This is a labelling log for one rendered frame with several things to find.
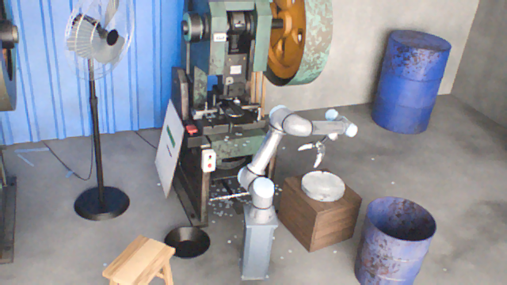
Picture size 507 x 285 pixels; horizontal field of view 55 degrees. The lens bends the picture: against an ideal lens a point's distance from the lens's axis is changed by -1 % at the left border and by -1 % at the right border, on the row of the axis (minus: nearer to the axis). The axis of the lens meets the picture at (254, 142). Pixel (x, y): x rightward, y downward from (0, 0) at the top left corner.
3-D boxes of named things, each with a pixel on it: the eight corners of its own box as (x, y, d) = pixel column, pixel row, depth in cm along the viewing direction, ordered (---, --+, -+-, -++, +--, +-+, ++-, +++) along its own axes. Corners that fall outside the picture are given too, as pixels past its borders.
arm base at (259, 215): (274, 223, 286) (276, 210, 281) (248, 223, 284) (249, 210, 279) (271, 207, 299) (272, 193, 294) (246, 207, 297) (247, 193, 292)
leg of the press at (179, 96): (208, 226, 347) (215, 112, 301) (192, 229, 342) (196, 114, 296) (174, 157, 418) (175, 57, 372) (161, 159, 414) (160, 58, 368)
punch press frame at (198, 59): (262, 192, 360) (285, 9, 291) (206, 203, 344) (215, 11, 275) (225, 138, 421) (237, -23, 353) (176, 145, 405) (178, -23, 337)
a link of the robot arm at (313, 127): (298, 123, 263) (361, 123, 292) (286, 114, 271) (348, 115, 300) (291, 142, 268) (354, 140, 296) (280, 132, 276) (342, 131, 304)
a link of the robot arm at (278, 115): (245, 194, 285) (288, 112, 271) (232, 180, 296) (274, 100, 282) (260, 196, 293) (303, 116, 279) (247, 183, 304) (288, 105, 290)
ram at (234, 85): (246, 96, 327) (250, 53, 312) (225, 98, 321) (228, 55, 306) (237, 85, 340) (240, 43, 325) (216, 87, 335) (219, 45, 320)
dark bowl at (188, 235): (215, 260, 319) (216, 252, 316) (170, 270, 308) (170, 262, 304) (202, 230, 342) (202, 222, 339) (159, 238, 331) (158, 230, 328)
